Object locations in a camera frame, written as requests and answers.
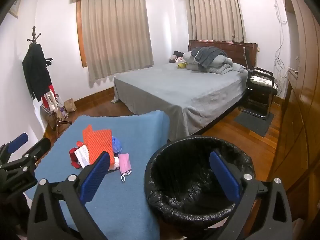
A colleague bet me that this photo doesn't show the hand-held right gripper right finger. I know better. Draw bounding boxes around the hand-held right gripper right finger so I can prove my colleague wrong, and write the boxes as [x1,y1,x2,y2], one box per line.
[209,151,294,240]

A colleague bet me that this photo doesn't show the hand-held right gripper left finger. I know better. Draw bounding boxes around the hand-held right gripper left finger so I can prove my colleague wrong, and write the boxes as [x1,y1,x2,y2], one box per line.
[27,151,112,240]

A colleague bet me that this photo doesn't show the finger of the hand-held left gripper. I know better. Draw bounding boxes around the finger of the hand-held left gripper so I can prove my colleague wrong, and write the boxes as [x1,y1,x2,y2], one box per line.
[1,138,52,174]
[0,133,28,167]

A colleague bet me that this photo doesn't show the white paper sheet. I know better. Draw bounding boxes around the white paper sheet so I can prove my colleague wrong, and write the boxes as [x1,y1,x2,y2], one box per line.
[74,145,90,168]

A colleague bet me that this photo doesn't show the pink face mask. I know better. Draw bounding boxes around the pink face mask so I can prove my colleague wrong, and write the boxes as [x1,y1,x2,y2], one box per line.
[118,153,132,182]

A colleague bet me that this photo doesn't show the blue plastic bag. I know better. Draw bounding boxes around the blue plastic bag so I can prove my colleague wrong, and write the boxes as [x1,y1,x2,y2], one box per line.
[112,136,123,154]

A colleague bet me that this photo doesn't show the black lined waste bin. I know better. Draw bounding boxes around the black lined waste bin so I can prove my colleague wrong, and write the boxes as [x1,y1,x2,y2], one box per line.
[144,135,255,232]

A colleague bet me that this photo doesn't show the cardboard box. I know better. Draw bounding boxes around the cardboard box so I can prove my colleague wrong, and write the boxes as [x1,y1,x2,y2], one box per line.
[47,116,59,130]

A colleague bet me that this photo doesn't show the navy checked bag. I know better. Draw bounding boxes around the navy checked bag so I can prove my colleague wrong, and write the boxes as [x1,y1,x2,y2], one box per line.
[40,94,62,122]

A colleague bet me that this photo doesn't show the blue table cloth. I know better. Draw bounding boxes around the blue table cloth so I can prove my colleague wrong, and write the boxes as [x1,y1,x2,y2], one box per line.
[25,111,170,240]

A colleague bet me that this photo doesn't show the red garment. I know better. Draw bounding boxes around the red garment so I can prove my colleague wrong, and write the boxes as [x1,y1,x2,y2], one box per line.
[41,85,57,117]

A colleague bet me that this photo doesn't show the cream cloth bag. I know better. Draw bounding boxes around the cream cloth bag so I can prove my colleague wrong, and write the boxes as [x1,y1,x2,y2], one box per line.
[46,90,59,113]

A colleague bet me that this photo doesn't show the brown paper bag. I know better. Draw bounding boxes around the brown paper bag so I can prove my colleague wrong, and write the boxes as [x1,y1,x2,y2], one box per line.
[64,98,77,113]

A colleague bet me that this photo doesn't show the grey floor mat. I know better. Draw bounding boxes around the grey floor mat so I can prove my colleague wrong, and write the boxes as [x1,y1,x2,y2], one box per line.
[233,111,275,138]

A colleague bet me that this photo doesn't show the black jacket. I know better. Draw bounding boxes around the black jacket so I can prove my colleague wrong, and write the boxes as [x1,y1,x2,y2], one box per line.
[22,42,53,102]

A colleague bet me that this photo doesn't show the bed with grey sheet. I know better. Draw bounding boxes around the bed with grey sheet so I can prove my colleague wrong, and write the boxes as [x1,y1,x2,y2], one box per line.
[112,62,250,142]

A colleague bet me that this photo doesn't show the wooden wardrobe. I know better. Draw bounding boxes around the wooden wardrobe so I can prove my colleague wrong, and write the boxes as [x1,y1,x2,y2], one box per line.
[269,0,320,230]

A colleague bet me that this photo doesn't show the wooden coat rack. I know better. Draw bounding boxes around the wooden coat rack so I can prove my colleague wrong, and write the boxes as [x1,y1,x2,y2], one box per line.
[27,26,73,138]

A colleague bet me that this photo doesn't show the grey folded duvet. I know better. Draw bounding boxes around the grey folded duvet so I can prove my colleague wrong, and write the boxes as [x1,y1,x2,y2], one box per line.
[182,51,247,75]

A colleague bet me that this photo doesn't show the dark grey garment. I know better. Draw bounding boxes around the dark grey garment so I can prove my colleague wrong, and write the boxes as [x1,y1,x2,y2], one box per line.
[191,46,228,68]

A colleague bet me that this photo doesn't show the dark wooden headboard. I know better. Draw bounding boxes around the dark wooden headboard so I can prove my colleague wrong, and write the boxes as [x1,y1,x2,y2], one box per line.
[187,40,258,72]

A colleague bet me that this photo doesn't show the wide beige curtain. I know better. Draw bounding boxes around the wide beige curtain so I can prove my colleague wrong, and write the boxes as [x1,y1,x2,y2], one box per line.
[81,0,154,82]

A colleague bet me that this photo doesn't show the narrow beige curtain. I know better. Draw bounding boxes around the narrow beige curtain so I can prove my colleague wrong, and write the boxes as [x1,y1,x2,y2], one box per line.
[187,0,247,43]

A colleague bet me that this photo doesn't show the black metal frame chair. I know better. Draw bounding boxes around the black metal frame chair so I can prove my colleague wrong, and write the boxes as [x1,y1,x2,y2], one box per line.
[237,66,278,120]

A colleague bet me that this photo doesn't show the wooden window frame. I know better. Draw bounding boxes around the wooden window frame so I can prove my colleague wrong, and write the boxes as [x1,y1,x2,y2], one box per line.
[76,0,88,68]

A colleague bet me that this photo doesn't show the white wall cables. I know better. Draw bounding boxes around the white wall cables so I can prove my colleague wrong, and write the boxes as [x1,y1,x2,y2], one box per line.
[271,0,288,80]

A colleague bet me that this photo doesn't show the framed wall picture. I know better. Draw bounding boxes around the framed wall picture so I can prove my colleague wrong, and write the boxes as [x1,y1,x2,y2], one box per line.
[9,0,24,19]

